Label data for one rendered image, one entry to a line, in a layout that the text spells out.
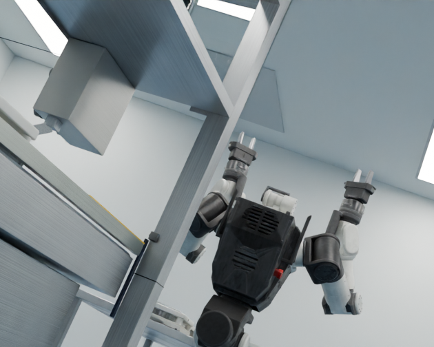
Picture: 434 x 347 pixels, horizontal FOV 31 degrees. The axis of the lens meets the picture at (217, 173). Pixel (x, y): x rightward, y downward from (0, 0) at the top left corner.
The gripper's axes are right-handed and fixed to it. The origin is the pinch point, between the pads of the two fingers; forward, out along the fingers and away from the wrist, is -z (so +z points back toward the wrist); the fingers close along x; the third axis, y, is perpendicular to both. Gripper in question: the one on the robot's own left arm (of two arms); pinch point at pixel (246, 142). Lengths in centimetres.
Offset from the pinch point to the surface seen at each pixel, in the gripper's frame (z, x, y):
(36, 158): 91, -82, 131
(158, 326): 72, 4, -41
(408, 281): -93, 270, -261
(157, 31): 50, -69, 120
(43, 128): 68, -80, 87
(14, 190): 98, -83, 131
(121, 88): 48, -66, 84
